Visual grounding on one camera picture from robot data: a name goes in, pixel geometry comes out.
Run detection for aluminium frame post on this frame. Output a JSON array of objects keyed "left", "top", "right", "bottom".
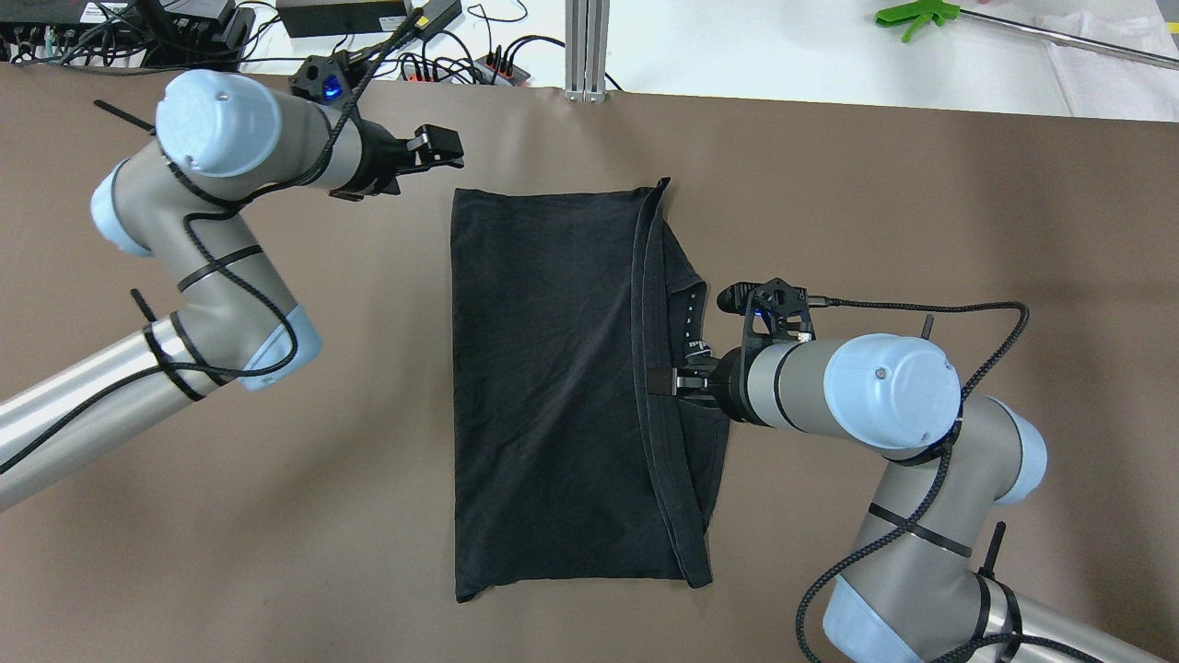
[{"left": 564, "top": 1, "right": 610, "bottom": 101}]

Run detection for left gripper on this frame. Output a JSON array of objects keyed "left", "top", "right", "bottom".
[{"left": 330, "top": 122, "right": 466, "bottom": 202}]

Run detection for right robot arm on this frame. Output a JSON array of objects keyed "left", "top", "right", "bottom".
[{"left": 648, "top": 334, "right": 1155, "bottom": 662}]

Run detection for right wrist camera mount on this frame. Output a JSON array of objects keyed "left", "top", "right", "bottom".
[{"left": 717, "top": 278, "right": 830, "bottom": 349}]

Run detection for black printed t-shirt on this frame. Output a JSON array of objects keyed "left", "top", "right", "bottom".
[{"left": 450, "top": 178, "right": 730, "bottom": 603}]

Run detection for black power adapter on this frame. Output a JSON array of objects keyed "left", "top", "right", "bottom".
[{"left": 274, "top": 1, "right": 413, "bottom": 38}]

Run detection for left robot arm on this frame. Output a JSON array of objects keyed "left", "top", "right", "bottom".
[{"left": 1, "top": 70, "right": 463, "bottom": 508}]

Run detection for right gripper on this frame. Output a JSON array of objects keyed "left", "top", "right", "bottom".
[{"left": 646, "top": 348, "right": 752, "bottom": 424}]

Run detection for red black power strip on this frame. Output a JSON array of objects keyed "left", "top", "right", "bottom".
[{"left": 394, "top": 53, "right": 533, "bottom": 87}]

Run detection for green handled grabber tool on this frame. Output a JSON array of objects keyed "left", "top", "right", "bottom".
[{"left": 872, "top": 1, "right": 1178, "bottom": 71}]

